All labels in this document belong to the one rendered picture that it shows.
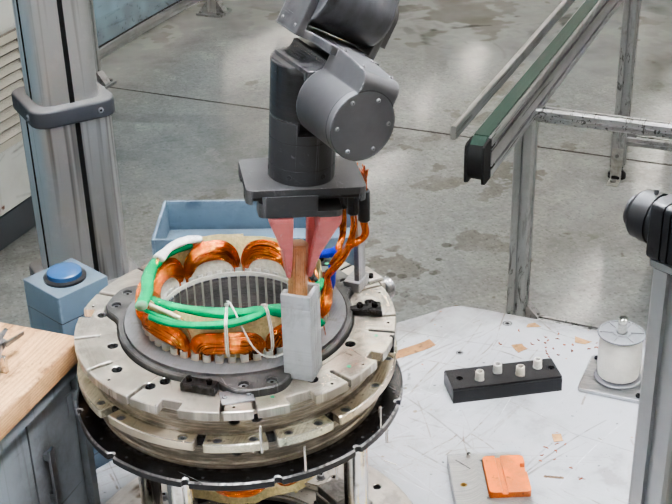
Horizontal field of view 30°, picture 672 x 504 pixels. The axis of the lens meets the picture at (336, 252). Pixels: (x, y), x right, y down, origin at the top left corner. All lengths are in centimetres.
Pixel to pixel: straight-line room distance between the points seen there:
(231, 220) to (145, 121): 315
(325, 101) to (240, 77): 414
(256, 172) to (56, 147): 58
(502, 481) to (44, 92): 73
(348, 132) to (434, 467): 70
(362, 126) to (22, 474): 54
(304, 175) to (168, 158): 335
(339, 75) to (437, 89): 395
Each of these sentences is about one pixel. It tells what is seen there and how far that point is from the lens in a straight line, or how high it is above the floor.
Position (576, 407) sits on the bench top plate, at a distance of 169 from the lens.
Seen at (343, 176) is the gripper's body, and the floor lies 130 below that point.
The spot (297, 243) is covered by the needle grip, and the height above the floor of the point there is 123.
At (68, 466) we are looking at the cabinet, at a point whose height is 93.
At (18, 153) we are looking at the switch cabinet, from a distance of 386.
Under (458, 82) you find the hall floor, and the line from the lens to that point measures 499.
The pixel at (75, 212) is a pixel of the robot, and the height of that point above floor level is 103.
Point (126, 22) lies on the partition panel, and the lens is 529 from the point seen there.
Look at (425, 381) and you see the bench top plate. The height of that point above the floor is 78.
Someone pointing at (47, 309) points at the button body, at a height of 101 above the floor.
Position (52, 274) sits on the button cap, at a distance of 149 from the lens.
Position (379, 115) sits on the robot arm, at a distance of 97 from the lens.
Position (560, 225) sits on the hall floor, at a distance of 388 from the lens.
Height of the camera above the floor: 174
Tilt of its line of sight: 28 degrees down
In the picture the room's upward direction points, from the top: 2 degrees counter-clockwise
